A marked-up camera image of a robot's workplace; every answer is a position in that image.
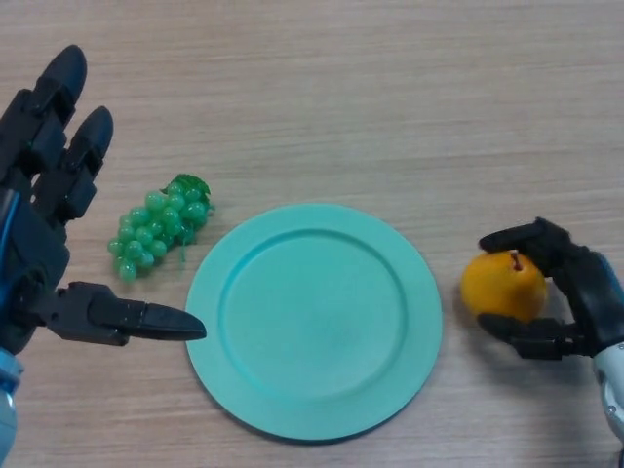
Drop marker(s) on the green grape bunch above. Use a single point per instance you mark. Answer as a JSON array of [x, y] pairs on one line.
[[156, 229]]

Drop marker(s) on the green plate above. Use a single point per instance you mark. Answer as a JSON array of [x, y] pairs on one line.
[[314, 324]]

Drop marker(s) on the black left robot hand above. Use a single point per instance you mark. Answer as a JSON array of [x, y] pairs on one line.
[[34, 234]]

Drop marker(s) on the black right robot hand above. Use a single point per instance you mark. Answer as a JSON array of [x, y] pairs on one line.
[[580, 287]]

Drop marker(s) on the yellow pear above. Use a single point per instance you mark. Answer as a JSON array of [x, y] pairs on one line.
[[502, 287]]

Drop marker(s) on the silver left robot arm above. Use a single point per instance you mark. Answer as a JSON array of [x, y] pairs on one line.
[[7, 404]]

